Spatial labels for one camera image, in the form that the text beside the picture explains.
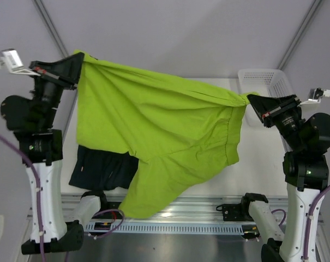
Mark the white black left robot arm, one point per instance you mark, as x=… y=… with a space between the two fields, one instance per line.
x=41 y=149

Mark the aluminium mounting rail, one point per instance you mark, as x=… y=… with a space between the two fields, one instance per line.
x=183 y=210

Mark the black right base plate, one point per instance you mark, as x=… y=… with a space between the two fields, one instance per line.
x=234 y=213

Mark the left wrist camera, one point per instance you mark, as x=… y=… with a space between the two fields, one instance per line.
x=10 y=60

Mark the white slotted cable duct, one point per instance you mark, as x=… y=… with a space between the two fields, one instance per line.
x=180 y=228

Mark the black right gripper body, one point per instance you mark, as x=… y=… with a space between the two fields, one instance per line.
x=287 y=120

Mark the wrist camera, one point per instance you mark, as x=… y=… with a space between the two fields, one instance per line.
x=10 y=60
x=315 y=96

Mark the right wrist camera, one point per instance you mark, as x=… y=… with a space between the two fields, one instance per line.
x=315 y=96

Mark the white plastic basket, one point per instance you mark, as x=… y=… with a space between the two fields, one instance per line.
x=265 y=82

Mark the dark navy shorts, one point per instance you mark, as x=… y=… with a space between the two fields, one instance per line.
x=103 y=170

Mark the aluminium frame post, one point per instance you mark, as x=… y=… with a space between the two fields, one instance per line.
x=301 y=31
x=51 y=28

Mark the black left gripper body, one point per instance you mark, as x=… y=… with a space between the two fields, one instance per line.
x=49 y=90

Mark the lime green shorts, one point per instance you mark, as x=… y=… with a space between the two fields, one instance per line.
x=183 y=132

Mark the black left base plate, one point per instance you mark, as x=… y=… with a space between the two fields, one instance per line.
x=112 y=214

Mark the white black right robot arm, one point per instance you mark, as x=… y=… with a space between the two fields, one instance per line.
x=306 y=175

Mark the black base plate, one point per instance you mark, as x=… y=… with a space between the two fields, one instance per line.
x=234 y=213
x=112 y=214

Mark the right aluminium frame post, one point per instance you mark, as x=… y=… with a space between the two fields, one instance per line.
x=301 y=31

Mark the left aluminium frame post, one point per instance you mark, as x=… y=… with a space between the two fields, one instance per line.
x=51 y=28

